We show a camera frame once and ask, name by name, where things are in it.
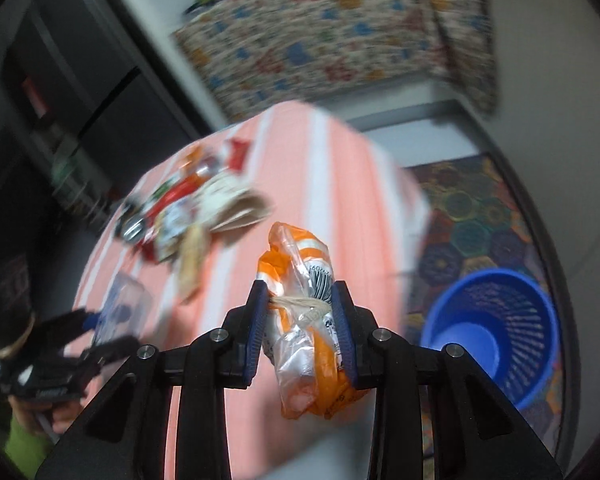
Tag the green sleeve forearm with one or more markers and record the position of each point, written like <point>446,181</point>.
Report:
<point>26,449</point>

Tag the white snack bag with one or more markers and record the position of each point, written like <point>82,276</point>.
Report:
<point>227,203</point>

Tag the patterned fabric cabinet cover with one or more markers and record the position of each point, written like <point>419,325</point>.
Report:
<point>252,54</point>

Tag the clear plastic container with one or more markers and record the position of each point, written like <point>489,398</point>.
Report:
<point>125,310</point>

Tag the blue plastic trash basket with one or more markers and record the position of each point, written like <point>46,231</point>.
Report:
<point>506,323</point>

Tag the white wire rack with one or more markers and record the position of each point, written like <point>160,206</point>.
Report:
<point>79,188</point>

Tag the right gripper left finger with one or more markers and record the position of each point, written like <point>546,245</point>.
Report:
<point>121,434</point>

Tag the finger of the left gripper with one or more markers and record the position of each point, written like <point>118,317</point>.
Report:
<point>60,331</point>
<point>94,359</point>

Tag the green white carton box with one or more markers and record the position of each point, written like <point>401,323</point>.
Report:
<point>170,226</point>

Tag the pink striped tablecloth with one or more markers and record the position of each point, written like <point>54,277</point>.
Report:
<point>337,197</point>

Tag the orange white plastic bag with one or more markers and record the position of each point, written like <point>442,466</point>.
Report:
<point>300,338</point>

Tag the crushed orange can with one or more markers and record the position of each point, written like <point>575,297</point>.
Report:
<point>131,223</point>

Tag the gold foil wrapper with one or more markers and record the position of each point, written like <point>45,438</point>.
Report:
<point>192,254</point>

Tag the red snack packet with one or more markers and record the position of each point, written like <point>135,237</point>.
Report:
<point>236,158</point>

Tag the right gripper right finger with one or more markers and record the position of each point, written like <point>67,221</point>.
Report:
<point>478,433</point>

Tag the red ribbon wrapper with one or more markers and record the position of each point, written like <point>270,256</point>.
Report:
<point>184,188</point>

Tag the colourful hexagon floor mat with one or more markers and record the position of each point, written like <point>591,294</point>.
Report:
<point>477,223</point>

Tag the left hand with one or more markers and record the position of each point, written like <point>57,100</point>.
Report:
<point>60,416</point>

